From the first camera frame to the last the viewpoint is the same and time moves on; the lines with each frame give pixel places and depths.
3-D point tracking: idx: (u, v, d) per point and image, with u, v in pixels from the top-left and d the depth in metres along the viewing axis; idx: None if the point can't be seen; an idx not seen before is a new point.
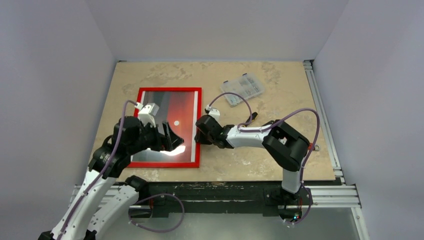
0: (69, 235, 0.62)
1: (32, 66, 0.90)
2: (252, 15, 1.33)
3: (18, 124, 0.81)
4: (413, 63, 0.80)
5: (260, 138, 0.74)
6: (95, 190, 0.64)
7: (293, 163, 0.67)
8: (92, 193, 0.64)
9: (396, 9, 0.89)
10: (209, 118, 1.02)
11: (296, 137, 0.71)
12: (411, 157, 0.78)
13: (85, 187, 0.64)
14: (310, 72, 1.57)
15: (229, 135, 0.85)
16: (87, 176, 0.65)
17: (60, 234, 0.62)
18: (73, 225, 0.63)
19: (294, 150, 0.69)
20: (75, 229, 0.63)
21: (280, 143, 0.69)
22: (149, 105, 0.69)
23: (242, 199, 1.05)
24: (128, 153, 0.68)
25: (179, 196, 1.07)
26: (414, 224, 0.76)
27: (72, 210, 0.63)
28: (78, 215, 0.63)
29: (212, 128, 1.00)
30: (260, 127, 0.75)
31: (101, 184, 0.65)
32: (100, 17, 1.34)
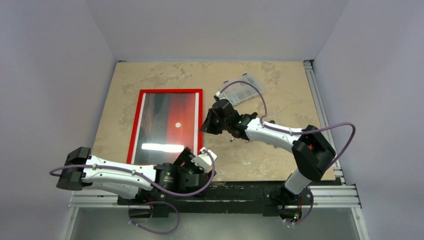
0: (91, 173, 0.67)
1: (32, 66, 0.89)
2: (252, 15, 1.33)
3: (18, 124, 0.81)
4: (413, 63, 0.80)
5: (288, 141, 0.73)
6: (139, 180, 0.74)
7: (317, 173, 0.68)
8: (133, 179, 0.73)
9: (396, 9, 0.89)
10: (229, 104, 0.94)
11: (326, 148, 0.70)
12: (411, 156, 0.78)
13: (139, 171, 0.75)
14: (310, 72, 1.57)
15: (251, 129, 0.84)
16: (149, 170, 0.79)
17: (93, 165, 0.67)
18: (101, 173, 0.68)
19: (322, 160, 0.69)
20: (97, 177, 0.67)
21: (310, 151, 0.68)
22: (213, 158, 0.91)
23: (242, 199, 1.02)
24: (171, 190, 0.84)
25: (178, 196, 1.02)
26: (413, 224, 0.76)
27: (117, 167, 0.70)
28: (110, 174, 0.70)
29: (230, 114, 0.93)
30: (290, 130, 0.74)
31: (143, 183, 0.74)
32: (100, 16, 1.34)
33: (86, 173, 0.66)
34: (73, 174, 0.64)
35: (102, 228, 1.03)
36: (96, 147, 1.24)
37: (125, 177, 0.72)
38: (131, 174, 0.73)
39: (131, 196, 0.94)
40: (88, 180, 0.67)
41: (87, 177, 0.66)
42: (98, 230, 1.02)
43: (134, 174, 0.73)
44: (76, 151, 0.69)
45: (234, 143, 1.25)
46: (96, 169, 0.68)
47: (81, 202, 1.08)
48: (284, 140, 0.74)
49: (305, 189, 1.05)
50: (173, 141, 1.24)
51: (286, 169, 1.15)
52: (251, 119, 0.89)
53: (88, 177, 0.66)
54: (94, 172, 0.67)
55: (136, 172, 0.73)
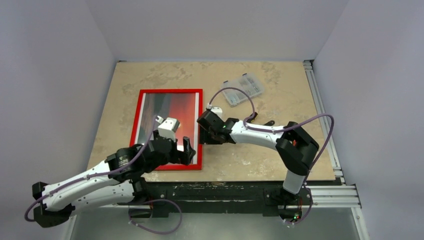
0: (51, 201, 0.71)
1: (32, 67, 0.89)
2: (252, 15, 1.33)
3: (18, 124, 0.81)
4: (413, 63, 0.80)
5: (272, 140, 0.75)
6: (96, 181, 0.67)
7: (303, 167, 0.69)
8: (90, 182, 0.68)
9: (397, 9, 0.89)
10: (210, 113, 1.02)
11: (309, 142, 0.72)
12: (411, 156, 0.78)
13: (91, 173, 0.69)
14: (310, 72, 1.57)
15: (235, 132, 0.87)
16: (99, 165, 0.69)
17: (46, 195, 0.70)
18: (59, 195, 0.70)
19: (306, 154, 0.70)
20: (58, 200, 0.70)
21: (293, 147, 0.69)
22: (171, 121, 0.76)
23: (242, 199, 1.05)
24: (142, 170, 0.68)
25: (179, 196, 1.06)
26: (413, 224, 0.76)
27: (67, 184, 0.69)
28: (69, 191, 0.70)
29: (213, 122, 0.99)
30: (272, 128, 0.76)
31: (103, 179, 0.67)
32: (100, 16, 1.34)
33: (48, 201, 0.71)
34: (38, 209, 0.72)
35: (102, 228, 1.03)
36: (96, 147, 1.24)
37: (82, 186, 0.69)
38: (85, 180, 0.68)
39: (130, 199, 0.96)
40: (54, 206, 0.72)
41: (50, 204, 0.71)
42: (98, 230, 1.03)
43: (88, 178, 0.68)
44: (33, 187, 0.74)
45: (234, 143, 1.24)
46: (53, 195, 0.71)
47: None
48: (268, 139, 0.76)
49: (305, 188, 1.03)
50: None
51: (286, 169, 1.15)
52: (235, 122, 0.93)
53: (51, 204, 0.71)
54: (54, 197, 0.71)
55: (86, 177, 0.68)
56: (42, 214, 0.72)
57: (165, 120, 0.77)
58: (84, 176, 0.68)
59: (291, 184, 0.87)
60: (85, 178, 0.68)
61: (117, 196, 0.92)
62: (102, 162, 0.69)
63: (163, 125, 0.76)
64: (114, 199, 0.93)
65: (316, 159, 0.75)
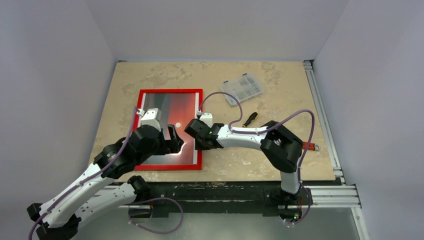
0: (51, 217, 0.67)
1: (32, 66, 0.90)
2: (252, 15, 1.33)
3: (18, 124, 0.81)
4: (413, 63, 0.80)
5: (257, 142, 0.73)
6: (91, 184, 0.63)
7: (290, 165, 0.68)
8: (86, 187, 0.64)
9: (396, 9, 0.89)
10: (196, 120, 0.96)
11: (292, 139, 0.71)
12: (411, 156, 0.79)
13: (83, 178, 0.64)
14: (310, 72, 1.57)
15: (221, 137, 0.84)
16: (89, 168, 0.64)
17: (45, 213, 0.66)
18: (58, 209, 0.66)
19: (291, 152, 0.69)
20: (58, 214, 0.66)
21: (277, 146, 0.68)
22: (153, 111, 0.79)
23: (242, 199, 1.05)
24: (134, 161, 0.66)
25: (179, 196, 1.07)
26: (414, 225, 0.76)
27: (63, 196, 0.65)
28: (66, 202, 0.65)
29: (199, 129, 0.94)
30: (256, 130, 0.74)
31: (97, 181, 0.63)
32: (100, 17, 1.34)
33: (48, 220, 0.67)
34: (39, 230, 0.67)
35: (102, 228, 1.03)
36: (96, 147, 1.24)
37: (79, 193, 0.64)
38: (79, 187, 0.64)
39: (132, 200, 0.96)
40: (55, 222, 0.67)
41: (52, 221, 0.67)
42: (99, 230, 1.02)
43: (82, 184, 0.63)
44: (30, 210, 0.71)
45: None
46: (51, 212, 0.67)
47: None
48: (253, 141, 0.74)
49: (304, 188, 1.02)
50: None
51: None
52: (220, 127, 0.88)
53: (52, 221, 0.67)
54: (53, 213, 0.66)
55: (79, 183, 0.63)
56: (46, 233, 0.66)
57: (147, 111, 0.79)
58: (77, 183, 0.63)
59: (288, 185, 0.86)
60: (79, 185, 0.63)
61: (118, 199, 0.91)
62: (90, 164, 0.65)
63: (146, 116, 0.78)
64: (117, 203, 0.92)
65: (303, 156, 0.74)
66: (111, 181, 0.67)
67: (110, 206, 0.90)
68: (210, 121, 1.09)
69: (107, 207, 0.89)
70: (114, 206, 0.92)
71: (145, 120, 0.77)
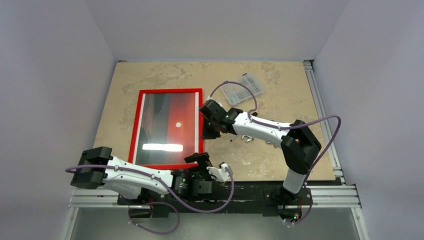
0: (112, 174, 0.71)
1: (31, 67, 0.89)
2: (252, 15, 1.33)
3: (18, 125, 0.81)
4: (412, 63, 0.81)
5: (277, 136, 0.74)
6: (156, 185, 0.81)
7: (305, 166, 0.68)
8: (152, 183, 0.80)
9: (396, 9, 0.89)
10: (213, 101, 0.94)
11: (312, 142, 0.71)
12: (411, 156, 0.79)
13: (156, 176, 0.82)
14: (310, 72, 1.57)
15: (238, 124, 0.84)
16: (165, 175, 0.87)
17: (118, 167, 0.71)
18: (123, 175, 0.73)
19: (309, 154, 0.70)
20: (117, 179, 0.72)
21: (297, 145, 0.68)
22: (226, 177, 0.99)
23: (242, 199, 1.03)
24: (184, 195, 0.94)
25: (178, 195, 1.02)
26: (414, 224, 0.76)
27: (138, 171, 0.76)
28: (133, 176, 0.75)
29: (215, 111, 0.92)
30: (279, 125, 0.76)
31: (160, 187, 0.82)
32: (99, 16, 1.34)
33: (108, 174, 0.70)
34: (90, 175, 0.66)
35: (101, 228, 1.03)
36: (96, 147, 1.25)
37: (145, 182, 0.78)
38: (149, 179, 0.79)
39: (133, 196, 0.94)
40: (108, 179, 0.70)
41: (109, 178, 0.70)
42: (99, 229, 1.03)
43: (152, 179, 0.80)
44: (97, 149, 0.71)
45: (234, 143, 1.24)
46: (118, 171, 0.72)
47: (81, 202, 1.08)
48: (272, 135, 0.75)
49: (306, 189, 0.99)
50: (174, 141, 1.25)
51: (286, 169, 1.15)
52: (238, 113, 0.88)
53: (109, 178, 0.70)
54: (116, 174, 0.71)
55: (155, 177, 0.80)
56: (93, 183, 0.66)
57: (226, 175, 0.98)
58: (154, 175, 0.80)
59: (292, 184, 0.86)
60: (152, 177, 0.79)
61: (127, 191, 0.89)
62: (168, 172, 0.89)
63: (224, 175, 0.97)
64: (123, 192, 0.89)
65: (317, 161, 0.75)
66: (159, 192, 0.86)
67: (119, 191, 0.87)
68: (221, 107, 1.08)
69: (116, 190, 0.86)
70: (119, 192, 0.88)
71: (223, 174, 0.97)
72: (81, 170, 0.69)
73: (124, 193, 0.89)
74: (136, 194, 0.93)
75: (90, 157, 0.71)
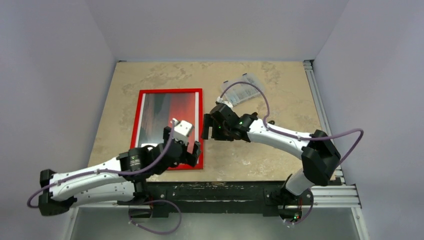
0: (56, 189, 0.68)
1: (32, 67, 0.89)
2: (252, 14, 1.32)
3: (18, 124, 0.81)
4: (413, 62, 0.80)
5: (296, 146, 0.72)
6: (105, 176, 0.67)
7: (325, 177, 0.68)
8: (99, 177, 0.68)
9: (397, 8, 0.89)
10: (225, 106, 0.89)
11: (332, 153, 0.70)
12: (411, 155, 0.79)
13: (102, 168, 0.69)
14: (310, 72, 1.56)
15: (254, 131, 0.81)
16: (110, 162, 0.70)
17: (54, 183, 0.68)
18: (66, 185, 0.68)
19: (329, 165, 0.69)
20: (64, 191, 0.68)
21: (319, 157, 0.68)
22: (187, 126, 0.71)
23: (242, 199, 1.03)
24: (151, 170, 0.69)
25: (179, 196, 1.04)
26: (414, 224, 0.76)
27: (77, 174, 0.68)
28: (77, 183, 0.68)
29: (228, 117, 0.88)
30: (298, 135, 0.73)
31: (112, 176, 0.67)
32: (99, 16, 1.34)
33: (53, 191, 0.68)
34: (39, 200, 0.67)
35: (102, 227, 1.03)
36: (96, 147, 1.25)
37: (92, 179, 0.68)
38: (94, 174, 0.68)
39: (130, 198, 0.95)
40: (58, 196, 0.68)
41: (56, 193, 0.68)
42: (98, 229, 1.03)
43: (98, 173, 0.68)
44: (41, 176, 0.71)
45: (234, 143, 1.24)
46: (60, 185, 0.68)
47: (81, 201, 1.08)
48: (292, 145, 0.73)
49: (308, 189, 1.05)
50: None
51: (286, 169, 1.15)
52: (253, 120, 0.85)
53: (56, 194, 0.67)
54: (60, 187, 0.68)
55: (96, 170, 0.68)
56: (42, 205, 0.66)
57: (182, 124, 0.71)
58: (95, 170, 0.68)
59: (296, 188, 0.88)
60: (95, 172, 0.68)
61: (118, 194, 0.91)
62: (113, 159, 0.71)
63: (179, 128, 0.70)
64: (115, 196, 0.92)
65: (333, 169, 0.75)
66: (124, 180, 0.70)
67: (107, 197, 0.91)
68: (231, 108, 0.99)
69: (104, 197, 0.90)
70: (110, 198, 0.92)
71: (177, 132, 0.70)
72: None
73: (116, 197, 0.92)
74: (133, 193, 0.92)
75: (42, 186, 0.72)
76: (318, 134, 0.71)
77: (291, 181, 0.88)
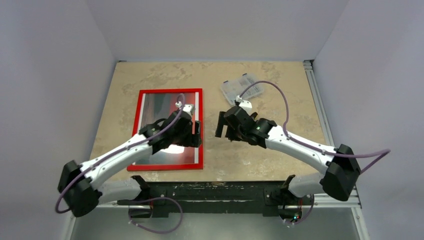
0: (94, 173, 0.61)
1: (32, 66, 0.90)
2: (252, 14, 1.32)
3: (18, 124, 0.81)
4: (413, 63, 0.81)
5: (320, 160, 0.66)
6: (137, 149, 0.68)
7: (345, 194, 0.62)
8: (131, 151, 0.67)
9: (397, 9, 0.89)
10: (240, 109, 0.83)
11: (355, 169, 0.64)
12: (411, 155, 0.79)
13: (129, 144, 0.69)
14: (310, 72, 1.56)
15: (273, 139, 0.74)
16: (134, 137, 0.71)
17: (89, 167, 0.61)
18: (103, 167, 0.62)
19: (351, 182, 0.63)
20: (102, 173, 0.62)
21: (343, 173, 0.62)
22: (188, 105, 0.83)
23: (242, 199, 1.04)
24: (169, 139, 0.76)
25: (179, 195, 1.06)
26: (414, 224, 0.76)
27: (110, 154, 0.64)
28: (112, 161, 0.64)
29: (243, 120, 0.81)
30: (322, 148, 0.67)
31: (144, 147, 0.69)
32: (99, 16, 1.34)
33: (91, 176, 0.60)
34: (76, 190, 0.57)
35: (102, 227, 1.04)
36: (96, 147, 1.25)
37: (126, 155, 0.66)
38: (125, 150, 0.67)
39: (134, 196, 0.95)
40: (97, 180, 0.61)
41: (95, 178, 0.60)
42: (98, 229, 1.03)
43: (128, 148, 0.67)
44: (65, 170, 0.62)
45: (235, 143, 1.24)
46: (95, 169, 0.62)
47: None
48: (314, 158, 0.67)
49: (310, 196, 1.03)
50: None
51: (286, 169, 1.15)
52: (270, 125, 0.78)
53: (95, 178, 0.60)
54: (96, 171, 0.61)
55: (127, 145, 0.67)
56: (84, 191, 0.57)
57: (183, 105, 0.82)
58: (125, 145, 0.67)
59: (299, 190, 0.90)
60: (126, 148, 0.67)
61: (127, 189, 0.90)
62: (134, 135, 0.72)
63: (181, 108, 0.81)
64: (124, 193, 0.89)
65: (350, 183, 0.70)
66: (149, 153, 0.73)
67: (121, 193, 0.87)
68: (249, 110, 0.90)
69: (119, 193, 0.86)
70: (121, 195, 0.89)
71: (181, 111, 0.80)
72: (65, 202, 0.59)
73: (126, 193, 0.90)
74: (140, 187, 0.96)
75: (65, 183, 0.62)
76: (343, 148, 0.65)
77: (296, 185, 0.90)
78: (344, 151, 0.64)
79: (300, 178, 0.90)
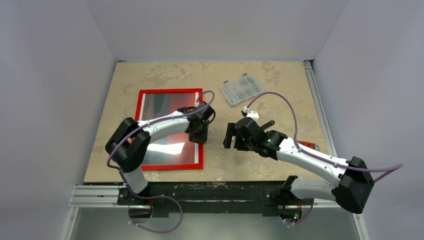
0: (150, 129, 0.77)
1: (32, 68, 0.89)
2: (253, 15, 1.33)
3: (19, 124, 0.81)
4: (412, 63, 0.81)
5: (332, 173, 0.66)
6: (179, 120, 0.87)
7: (359, 207, 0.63)
8: (175, 122, 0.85)
9: (396, 9, 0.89)
10: (252, 121, 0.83)
11: (368, 181, 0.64)
12: (410, 156, 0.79)
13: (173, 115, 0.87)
14: (310, 72, 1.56)
15: (284, 151, 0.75)
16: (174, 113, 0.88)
17: (146, 123, 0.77)
18: (156, 127, 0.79)
19: (364, 194, 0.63)
20: (155, 130, 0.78)
21: (356, 185, 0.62)
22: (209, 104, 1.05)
23: (242, 199, 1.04)
24: (194, 123, 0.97)
25: (179, 196, 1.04)
26: (415, 225, 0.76)
27: (162, 118, 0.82)
28: (162, 124, 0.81)
29: (255, 132, 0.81)
30: (334, 161, 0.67)
31: (183, 121, 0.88)
32: (99, 16, 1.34)
33: (148, 130, 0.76)
34: (136, 139, 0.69)
35: (102, 227, 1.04)
36: (96, 147, 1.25)
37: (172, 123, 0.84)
38: (171, 119, 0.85)
39: (137, 189, 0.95)
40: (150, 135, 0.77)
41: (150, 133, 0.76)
42: (99, 228, 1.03)
43: (173, 118, 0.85)
44: (121, 126, 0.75)
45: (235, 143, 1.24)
46: (150, 126, 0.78)
47: (81, 202, 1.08)
48: (326, 171, 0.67)
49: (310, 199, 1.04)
50: (174, 141, 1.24)
51: (286, 169, 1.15)
52: (281, 137, 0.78)
53: (150, 133, 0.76)
54: (151, 128, 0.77)
55: (173, 115, 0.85)
56: (144, 140, 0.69)
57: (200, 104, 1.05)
58: (171, 115, 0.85)
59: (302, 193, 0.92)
60: (172, 117, 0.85)
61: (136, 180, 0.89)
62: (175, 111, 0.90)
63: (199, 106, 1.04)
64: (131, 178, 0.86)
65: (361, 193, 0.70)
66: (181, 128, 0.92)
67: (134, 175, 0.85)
68: (257, 120, 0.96)
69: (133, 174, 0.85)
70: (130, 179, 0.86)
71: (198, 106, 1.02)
72: (118, 153, 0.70)
73: (134, 181, 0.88)
74: (146, 183, 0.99)
75: (120, 136, 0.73)
76: (356, 161, 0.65)
77: (300, 187, 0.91)
78: (357, 164, 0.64)
79: (305, 181, 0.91)
